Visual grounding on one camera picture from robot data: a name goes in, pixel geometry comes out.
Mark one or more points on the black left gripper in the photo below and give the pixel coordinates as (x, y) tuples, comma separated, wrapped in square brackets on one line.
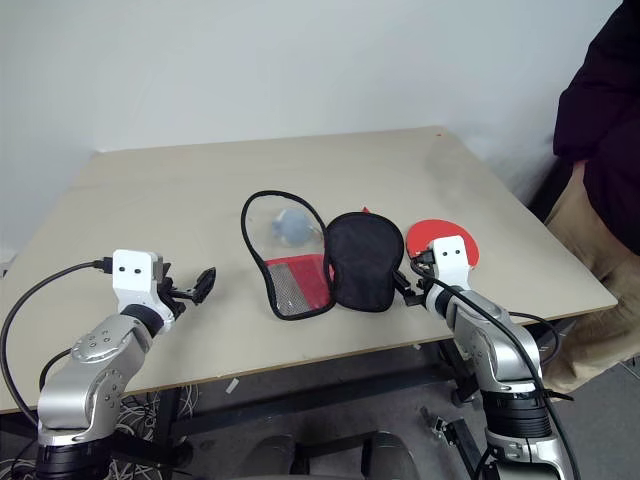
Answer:
[(169, 300)]

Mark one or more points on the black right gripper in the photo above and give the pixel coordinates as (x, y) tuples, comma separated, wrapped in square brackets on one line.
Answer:
[(424, 289)]

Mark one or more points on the red and black pouch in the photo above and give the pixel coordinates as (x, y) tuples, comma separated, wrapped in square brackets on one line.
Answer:
[(362, 265)]

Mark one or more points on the red table tennis paddle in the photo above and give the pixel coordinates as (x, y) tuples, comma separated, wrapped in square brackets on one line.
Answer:
[(425, 234)]

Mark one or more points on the grey-white wad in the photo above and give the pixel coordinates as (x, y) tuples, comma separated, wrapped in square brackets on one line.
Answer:
[(292, 227)]

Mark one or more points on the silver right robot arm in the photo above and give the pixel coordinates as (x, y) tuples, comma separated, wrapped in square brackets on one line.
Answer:
[(505, 350)]

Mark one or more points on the white paper tag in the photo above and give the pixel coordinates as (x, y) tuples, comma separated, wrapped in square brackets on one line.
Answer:
[(233, 386)]

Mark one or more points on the dark grey rounded shape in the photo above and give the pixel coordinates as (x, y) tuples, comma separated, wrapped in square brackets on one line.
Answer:
[(392, 457), (277, 457)]

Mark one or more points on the person in dark jacket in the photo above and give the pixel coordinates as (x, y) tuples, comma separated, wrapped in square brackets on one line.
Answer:
[(610, 125)]

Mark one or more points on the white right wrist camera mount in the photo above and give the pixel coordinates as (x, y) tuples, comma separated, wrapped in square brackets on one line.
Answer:
[(452, 260)]

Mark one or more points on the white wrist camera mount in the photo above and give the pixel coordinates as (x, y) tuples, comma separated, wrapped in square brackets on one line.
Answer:
[(131, 282), (452, 260)]

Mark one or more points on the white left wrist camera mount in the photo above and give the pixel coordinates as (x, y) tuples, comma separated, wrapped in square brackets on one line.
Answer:
[(131, 282)]

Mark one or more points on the black metal table frame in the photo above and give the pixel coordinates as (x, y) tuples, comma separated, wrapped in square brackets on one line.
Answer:
[(310, 385)]

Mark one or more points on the black metal bar with bracket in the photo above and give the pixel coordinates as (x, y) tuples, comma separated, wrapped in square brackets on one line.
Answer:
[(460, 442)]

